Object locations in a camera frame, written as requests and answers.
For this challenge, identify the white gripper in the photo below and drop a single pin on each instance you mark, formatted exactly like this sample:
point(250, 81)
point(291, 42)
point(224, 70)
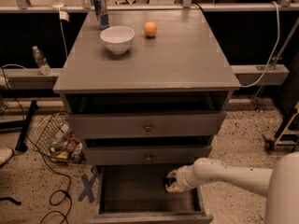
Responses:
point(181, 178)

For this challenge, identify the black rxbar chocolate bar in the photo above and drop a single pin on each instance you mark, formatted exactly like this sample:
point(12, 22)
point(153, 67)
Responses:
point(167, 182)

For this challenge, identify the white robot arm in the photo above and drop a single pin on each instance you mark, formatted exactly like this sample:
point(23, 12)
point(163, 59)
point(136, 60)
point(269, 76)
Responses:
point(279, 186)

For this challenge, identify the grey open bottom drawer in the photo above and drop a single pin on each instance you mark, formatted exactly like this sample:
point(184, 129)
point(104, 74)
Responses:
point(135, 194)

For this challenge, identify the grey top drawer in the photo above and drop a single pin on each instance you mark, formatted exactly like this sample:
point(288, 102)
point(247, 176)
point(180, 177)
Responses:
point(96, 126)

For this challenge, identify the grey middle drawer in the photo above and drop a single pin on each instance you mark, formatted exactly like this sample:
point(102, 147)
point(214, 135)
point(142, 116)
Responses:
point(144, 155)

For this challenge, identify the grey wooden drawer cabinet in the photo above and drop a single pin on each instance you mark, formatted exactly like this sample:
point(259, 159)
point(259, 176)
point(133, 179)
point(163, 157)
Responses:
point(180, 70)

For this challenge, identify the white ceramic bowl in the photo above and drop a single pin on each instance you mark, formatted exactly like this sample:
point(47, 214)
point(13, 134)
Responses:
point(118, 39)

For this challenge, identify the orange fruit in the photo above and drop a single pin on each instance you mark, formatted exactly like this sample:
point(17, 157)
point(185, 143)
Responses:
point(150, 29)

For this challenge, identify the black metal stand leg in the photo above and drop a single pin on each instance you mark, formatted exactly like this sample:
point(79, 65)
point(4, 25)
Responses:
point(21, 146)

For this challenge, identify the white shoe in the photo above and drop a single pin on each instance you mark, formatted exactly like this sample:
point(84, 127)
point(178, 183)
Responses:
point(6, 153)

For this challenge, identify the clear plastic water bottle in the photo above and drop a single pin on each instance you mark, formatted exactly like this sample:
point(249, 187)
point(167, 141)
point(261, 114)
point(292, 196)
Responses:
point(41, 61)

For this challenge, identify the blue silver energy drink can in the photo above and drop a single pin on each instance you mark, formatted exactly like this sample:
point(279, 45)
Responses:
point(100, 7)

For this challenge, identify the wheeled cart frame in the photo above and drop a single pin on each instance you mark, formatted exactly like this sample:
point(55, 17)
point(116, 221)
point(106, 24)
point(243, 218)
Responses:
point(281, 137)

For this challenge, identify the wire basket with groceries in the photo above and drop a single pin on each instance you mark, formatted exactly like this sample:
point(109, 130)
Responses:
point(57, 142)

